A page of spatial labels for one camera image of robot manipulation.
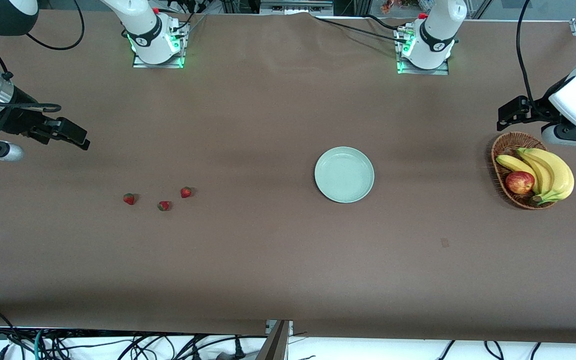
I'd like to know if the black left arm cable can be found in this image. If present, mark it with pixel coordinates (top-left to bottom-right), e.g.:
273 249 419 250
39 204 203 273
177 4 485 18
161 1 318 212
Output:
516 0 539 108

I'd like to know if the table cover sheet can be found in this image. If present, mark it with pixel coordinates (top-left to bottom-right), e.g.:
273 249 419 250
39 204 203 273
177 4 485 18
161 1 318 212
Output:
0 11 576 345

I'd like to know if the pale green round plate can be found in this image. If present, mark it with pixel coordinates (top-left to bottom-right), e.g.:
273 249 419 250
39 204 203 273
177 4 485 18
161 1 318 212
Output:
314 146 375 204

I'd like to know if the grey background device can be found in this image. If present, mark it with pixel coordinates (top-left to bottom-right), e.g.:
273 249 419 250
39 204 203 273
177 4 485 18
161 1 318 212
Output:
259 0 335 16

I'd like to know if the long black table cable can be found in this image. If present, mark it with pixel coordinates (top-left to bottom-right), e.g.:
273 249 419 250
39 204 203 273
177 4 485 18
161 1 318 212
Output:
313 16 411 45

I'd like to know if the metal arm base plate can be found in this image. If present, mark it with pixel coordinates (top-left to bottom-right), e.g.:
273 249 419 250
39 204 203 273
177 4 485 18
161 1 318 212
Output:
395 27 450 76
132 20 186 69

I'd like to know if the red apple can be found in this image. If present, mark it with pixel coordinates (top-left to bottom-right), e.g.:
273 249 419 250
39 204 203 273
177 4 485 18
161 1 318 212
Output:
505 170 536 196

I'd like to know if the large yellow banana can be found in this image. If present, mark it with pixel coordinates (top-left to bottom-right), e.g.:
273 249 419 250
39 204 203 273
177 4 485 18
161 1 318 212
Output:
523 147 575 205

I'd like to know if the short black table cable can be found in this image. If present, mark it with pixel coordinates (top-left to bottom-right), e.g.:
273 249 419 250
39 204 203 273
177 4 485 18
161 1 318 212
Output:
365 14 409 32

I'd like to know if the brown wicker basket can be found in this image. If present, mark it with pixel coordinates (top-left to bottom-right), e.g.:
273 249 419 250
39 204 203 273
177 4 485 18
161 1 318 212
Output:
490 131 564 211

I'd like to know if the short yellow banana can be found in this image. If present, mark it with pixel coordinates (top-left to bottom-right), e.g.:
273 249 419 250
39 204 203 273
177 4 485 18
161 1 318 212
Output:
496 154 540 195

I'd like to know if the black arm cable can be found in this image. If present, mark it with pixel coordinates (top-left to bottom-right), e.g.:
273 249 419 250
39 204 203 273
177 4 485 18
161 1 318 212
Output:
516 0 539 108
0 0 85 146

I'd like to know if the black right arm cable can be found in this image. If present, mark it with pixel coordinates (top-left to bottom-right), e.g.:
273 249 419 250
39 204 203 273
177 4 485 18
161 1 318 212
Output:
0 0 85 146

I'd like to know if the dark upright post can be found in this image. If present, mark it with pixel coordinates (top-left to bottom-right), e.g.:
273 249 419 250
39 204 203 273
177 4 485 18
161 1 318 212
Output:
255 320 291 360

